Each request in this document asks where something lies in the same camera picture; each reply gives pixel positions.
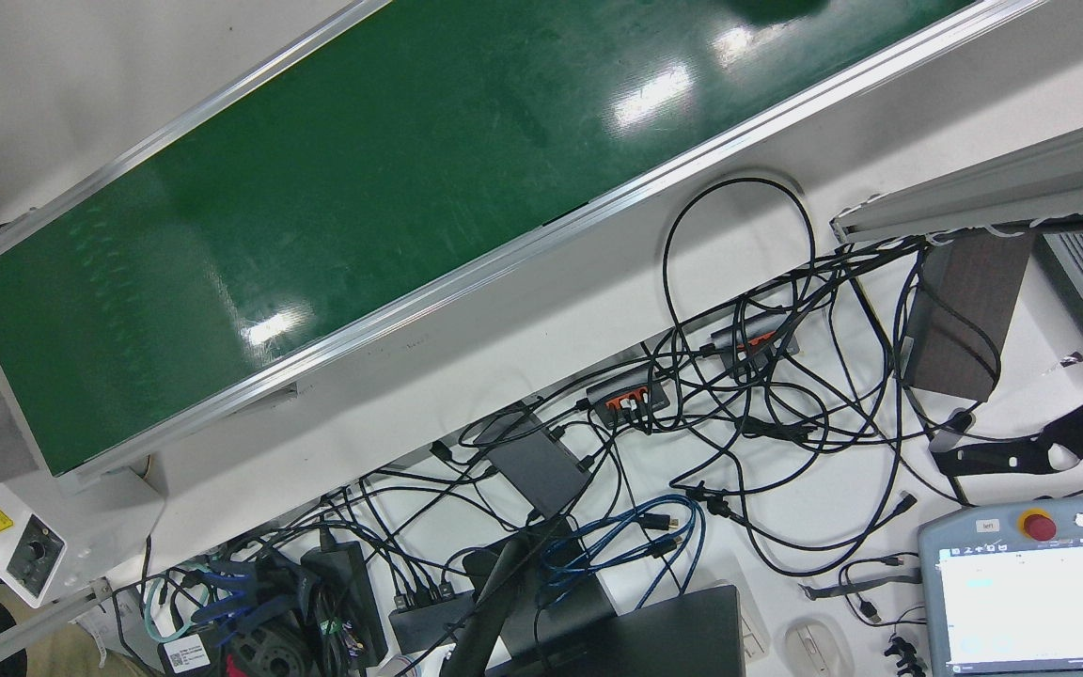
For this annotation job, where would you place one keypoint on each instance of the black USB hub orange ports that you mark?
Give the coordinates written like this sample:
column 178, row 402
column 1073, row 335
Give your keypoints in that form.
column 631, row 395
column 756, row 343

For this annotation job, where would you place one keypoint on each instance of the grey rectangular adapter box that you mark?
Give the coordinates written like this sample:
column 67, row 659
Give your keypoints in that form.
column 541, row 465

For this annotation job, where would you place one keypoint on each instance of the green belt conveyor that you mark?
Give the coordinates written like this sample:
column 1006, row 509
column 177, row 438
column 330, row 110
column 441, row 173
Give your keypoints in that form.
column 363, row 207

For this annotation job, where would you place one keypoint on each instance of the black Huawei monitor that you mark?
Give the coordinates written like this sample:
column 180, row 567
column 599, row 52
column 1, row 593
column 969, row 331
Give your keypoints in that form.
column 598, row 630

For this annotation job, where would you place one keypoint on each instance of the black multiport hub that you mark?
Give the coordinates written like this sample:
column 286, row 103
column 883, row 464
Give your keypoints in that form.
column 429, row 616

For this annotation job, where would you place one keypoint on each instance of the black power adapter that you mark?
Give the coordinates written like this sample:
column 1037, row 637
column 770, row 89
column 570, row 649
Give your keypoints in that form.
column 349, row 602

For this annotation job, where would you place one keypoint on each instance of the white computer mouse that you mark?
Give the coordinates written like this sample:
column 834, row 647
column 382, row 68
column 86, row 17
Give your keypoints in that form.
column 819, row 649

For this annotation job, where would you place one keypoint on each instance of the black round device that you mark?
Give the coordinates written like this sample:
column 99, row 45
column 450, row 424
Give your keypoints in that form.
column 264, row 653

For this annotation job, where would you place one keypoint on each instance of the dark brown box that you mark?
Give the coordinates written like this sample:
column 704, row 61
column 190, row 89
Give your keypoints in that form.
column 969, row 315

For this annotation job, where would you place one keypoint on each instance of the white box with knob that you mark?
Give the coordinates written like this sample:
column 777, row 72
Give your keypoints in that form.
column 81, row 536

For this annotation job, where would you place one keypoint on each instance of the blue grey teach pendant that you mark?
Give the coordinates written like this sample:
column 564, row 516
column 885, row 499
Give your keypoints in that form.
column 1040, row 592

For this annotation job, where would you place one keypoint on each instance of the aluminium profile post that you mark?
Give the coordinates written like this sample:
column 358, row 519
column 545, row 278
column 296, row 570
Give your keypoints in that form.
column 993, row 193

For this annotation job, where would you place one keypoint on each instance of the black flat bracket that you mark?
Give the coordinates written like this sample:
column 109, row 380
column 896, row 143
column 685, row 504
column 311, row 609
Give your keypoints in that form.
column 1021, row 456

